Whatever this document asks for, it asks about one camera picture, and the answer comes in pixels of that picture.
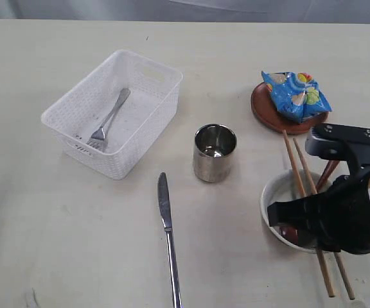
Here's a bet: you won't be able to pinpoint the white plastic woven basket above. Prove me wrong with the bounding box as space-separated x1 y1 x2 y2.
41 49 183 180

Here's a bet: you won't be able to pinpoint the brown round plate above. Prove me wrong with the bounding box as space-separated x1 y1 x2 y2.
251 82 328 135

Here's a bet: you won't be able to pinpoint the silver table knife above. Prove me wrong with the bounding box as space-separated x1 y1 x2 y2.
157 172 182 308

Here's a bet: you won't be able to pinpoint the stainless steel cup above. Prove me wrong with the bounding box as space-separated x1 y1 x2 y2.
193 123 237 183

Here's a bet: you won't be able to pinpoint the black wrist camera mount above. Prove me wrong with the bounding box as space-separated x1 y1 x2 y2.
305 123 370 177

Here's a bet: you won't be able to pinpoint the pale green ceramic bowl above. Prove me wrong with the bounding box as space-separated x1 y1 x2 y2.
260 170 316 254

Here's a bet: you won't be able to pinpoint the wooden chopstick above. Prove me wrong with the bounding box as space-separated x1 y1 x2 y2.
283 130 335 298
293 137 355 300

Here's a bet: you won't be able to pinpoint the silver metal fork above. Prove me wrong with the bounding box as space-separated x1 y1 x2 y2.
87 88 130 152

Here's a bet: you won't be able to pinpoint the brown wooden spoon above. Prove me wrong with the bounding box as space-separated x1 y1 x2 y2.
279 160 339 246

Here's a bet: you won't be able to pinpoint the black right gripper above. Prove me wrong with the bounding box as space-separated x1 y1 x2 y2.
267 172 370 255

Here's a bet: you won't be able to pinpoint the blue snack chip bag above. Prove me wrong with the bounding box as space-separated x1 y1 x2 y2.
261 71 332 123

